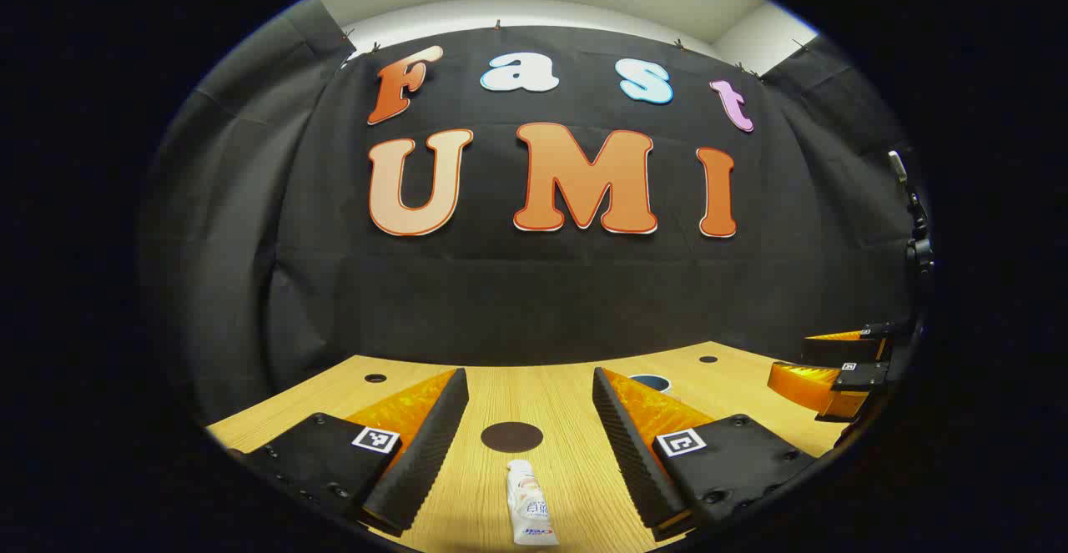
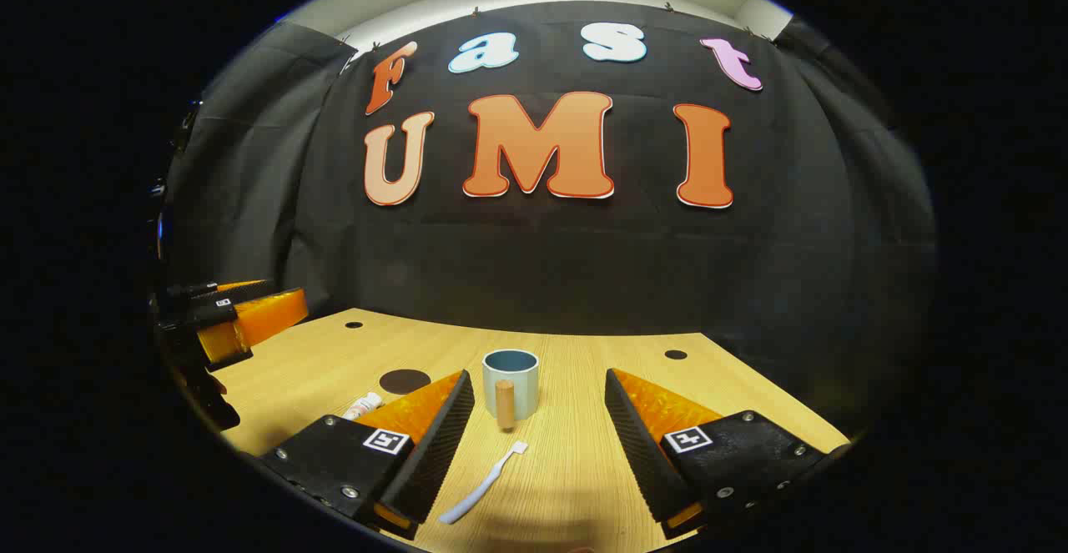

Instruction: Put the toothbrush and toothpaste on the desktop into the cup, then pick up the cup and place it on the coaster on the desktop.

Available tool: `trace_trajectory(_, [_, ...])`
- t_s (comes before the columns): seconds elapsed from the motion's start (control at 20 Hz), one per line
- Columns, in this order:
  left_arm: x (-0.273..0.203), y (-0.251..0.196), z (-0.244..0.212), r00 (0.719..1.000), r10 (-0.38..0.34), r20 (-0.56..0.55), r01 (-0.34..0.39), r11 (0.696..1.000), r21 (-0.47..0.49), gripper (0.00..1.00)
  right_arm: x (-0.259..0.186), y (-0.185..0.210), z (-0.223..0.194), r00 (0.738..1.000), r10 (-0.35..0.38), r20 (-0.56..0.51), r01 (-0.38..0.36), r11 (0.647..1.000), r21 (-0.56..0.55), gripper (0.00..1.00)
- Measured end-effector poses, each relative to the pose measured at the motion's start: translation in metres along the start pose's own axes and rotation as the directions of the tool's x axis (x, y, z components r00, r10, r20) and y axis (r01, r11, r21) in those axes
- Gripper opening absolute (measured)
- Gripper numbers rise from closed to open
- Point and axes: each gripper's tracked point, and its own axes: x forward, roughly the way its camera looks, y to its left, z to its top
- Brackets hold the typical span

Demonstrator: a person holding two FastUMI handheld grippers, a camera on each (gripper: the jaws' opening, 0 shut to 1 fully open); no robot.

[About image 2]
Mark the white toothpaste tube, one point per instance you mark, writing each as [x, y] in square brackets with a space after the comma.
[363, 407]

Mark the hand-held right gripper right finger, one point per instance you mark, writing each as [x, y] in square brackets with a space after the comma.
[638, 444]

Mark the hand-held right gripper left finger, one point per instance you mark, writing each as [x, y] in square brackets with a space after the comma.
[435, 453]

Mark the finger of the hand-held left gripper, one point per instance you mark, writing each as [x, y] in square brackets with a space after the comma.
[242, 289]
[267, 319]

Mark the black backdrop cloth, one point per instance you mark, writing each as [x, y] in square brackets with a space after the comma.
[534, 261]

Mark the dark brown round coaster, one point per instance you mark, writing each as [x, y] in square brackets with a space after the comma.
[402, 381]

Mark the light wooden desktop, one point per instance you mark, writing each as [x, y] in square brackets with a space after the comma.
[567, 470]

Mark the white toothbrush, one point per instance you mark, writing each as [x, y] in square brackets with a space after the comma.
[484, 490]

